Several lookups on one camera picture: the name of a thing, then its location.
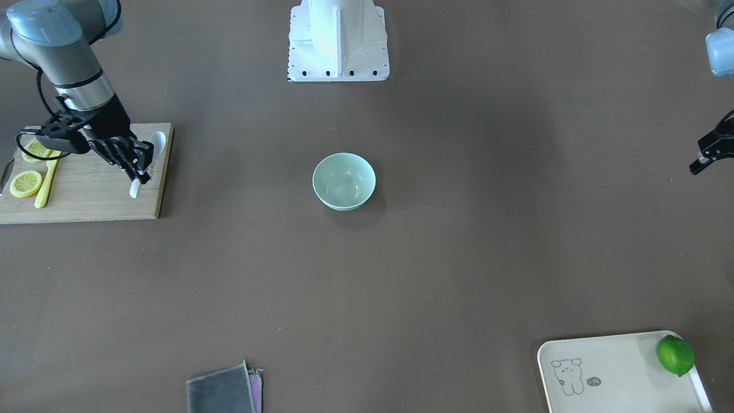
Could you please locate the cream tray with bear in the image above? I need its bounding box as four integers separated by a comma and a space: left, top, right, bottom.
537, 331, 713, 412

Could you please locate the lower lemon slice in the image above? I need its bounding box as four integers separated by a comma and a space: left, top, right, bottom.
9, 170, 44, 198

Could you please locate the light green bowl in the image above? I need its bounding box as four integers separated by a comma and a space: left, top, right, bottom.
312, 153, 377, 212

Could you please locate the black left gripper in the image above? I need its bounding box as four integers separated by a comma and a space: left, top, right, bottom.
689, 110, 733, 176

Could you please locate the green lime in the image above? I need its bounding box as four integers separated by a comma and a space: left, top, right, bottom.
656, 334, 696, 377

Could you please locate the lemon slice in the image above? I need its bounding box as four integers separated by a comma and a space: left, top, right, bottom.
9, 170, 44, 198
21, 138, 53, 163

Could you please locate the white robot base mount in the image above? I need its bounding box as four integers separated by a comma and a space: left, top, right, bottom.
287, 1, 391, 82

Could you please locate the upper lemon slice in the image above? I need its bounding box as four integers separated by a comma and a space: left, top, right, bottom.
21, 138, 53, 163

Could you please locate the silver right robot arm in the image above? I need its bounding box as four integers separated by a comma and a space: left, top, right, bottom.
2, 1, 155, 185

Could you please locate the yellow plastic knife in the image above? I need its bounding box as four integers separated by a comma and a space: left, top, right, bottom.
34, 159, 58, 209

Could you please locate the grey folded cloth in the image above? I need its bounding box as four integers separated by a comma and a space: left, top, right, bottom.
186, 361, 264, 412

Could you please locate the white ceramic spoon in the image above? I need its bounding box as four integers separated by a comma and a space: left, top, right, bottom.
129, 131, 167, 198

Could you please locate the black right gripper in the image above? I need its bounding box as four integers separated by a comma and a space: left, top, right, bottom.
16, 95, 155, 185

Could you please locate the bamboo cutting board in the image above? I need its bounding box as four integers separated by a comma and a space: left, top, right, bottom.
1, 123, 175, 224

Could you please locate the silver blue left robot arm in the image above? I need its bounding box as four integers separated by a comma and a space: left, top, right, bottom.
689, 1, 733, 176

